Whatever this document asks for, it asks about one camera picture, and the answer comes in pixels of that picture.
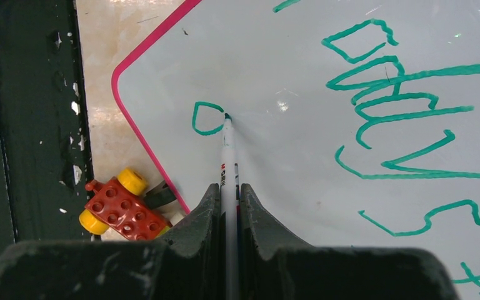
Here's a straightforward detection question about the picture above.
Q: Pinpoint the red yellow toy brick car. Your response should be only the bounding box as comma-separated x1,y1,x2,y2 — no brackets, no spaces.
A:
79,167,185,241

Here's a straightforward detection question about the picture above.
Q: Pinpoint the pink-framed whiteboard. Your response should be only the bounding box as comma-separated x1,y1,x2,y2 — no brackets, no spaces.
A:
112,1,480,299

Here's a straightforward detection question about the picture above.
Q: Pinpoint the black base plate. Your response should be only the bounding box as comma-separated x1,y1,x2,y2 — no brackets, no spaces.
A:
0,1,93,254

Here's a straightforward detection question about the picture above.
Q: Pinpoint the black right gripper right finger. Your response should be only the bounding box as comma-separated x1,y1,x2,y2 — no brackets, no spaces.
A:
239,183,312,299

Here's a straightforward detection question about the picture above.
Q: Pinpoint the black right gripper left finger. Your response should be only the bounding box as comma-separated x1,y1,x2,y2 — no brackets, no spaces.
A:
152,183,222,299

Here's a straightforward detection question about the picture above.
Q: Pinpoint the green white marker pen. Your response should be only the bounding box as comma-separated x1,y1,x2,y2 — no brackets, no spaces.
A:
220,113,239,299

